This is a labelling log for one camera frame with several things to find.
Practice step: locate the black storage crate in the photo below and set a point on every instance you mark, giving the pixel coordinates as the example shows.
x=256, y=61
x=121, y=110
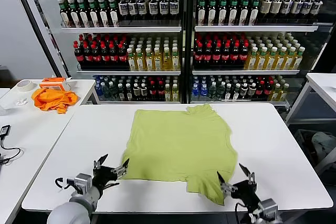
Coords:
x=302, y=140

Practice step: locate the white cap blue label bottle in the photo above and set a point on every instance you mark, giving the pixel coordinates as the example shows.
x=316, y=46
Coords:
x=163, y=8
x=306, y=8
x=153, y=8
x=132, y=9
x=141, y=9
x=296, y=8
x=285, y=7
x=123, y=9
x=316, y=9
x=174, y=8

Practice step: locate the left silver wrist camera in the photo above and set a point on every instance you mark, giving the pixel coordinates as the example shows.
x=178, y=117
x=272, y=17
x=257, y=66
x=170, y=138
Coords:
x=81, y=180

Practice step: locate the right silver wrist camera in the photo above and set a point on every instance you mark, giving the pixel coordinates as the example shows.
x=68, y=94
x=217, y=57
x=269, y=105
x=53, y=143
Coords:
x=267, y=207

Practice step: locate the orange and white box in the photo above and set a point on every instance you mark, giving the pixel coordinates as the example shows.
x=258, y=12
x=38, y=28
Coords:
x=53, y=83

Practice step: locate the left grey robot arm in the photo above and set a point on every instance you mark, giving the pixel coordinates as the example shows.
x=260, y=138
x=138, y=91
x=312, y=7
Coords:
x=78, y=208

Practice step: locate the light green t-shirt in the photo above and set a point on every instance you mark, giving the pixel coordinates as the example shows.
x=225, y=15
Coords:
x=178, y=142

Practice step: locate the white side table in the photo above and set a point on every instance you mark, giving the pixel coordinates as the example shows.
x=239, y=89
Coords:
x=323, y=79
x=81, y=87

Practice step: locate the green cap dark tea bottle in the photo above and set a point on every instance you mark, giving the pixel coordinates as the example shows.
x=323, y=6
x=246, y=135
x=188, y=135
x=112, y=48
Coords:
x=93, y=14
x=212, y=12
x=201, y=12
x=253, y=12
x=243, y=12
x=103, y=14
x=64, y=14
x=233, y=12
x=113, y=14
x=74, y=14
x=222, y=12
x=83, y=14

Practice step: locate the black cabinet post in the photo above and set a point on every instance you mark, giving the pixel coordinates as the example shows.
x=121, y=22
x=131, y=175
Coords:
x=188, y=37

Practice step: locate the crumpled orange cloth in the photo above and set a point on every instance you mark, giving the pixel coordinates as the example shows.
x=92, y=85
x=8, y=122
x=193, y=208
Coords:
x=52, y=100

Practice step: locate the pale cloth bundle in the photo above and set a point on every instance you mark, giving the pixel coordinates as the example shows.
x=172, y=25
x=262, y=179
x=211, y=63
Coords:
x=323, y=145

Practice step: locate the red cap cola bottle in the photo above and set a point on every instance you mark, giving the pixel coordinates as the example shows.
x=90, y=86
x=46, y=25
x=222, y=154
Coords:
x=78, y=57
x=114, y=57
x=87, y=57
x=96, y=57
x=225, y=56
x=216, y=56
x=268, y=91
x=234, y=56
x=243, y=55
x=153, y=92
x=260, y=91
x=199, y=56
x=208, y=56
x=122, y=57
x=105, y=57
x=161, y=92

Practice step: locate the white cap dark bottle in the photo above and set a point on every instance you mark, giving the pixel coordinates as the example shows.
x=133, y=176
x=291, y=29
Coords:
x=128, y=93
x=252, y=92
x=243, y=92
x=228, y=93
x=236, y=93
x=143, y=93
x=120, y=93
x=136, y=93

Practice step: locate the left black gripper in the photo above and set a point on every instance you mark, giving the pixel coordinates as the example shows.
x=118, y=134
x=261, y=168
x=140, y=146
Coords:
x=105, y=176

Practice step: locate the white shelf board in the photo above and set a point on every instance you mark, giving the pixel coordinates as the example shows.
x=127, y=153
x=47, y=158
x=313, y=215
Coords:
x=246, y=72
x=128, y=73
x=257, y=28
x=236, y=101
x=139, y=102
x=120, y=30

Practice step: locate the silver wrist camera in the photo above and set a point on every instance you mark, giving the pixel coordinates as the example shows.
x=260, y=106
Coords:
x=267, y=207
x=81, y=180

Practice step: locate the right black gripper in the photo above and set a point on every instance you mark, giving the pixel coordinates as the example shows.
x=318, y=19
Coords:
x=244, y=193

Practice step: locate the yellow drink bottle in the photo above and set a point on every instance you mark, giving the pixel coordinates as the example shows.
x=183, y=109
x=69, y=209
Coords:
x=167, y=61
x=289, y=61
x=158, y=61
x=280, y=61
x=176, y=61
x=275, y=93
x=140, y=61
x=261, y=61
x=271, y=61
x=131, y=61
x=283, y=93
x=175, y=94
x=298, y=61
x=167, y=94
x=149, y=61
x=251, y=61

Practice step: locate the small white plastic piece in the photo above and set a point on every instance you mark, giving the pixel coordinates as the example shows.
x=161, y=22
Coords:
x=21, y=101

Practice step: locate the beige masking tape roll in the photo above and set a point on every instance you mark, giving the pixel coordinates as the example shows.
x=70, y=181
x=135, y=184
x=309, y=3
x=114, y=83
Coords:
x=26, y=89

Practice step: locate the black slanted door frame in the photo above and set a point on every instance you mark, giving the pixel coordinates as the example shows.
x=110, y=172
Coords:
x=37, y=24

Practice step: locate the blue water bottle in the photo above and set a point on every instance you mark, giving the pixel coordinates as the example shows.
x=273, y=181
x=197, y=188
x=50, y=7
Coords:
x=99, y=90
x=195, y=93
x=204, y=92

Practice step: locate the black power adapter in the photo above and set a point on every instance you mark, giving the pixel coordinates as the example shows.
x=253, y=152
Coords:
x=5, y=130

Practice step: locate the beige label dark bottle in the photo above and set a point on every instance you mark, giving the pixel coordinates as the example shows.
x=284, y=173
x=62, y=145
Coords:
x=275, y=7
x=265, y=7

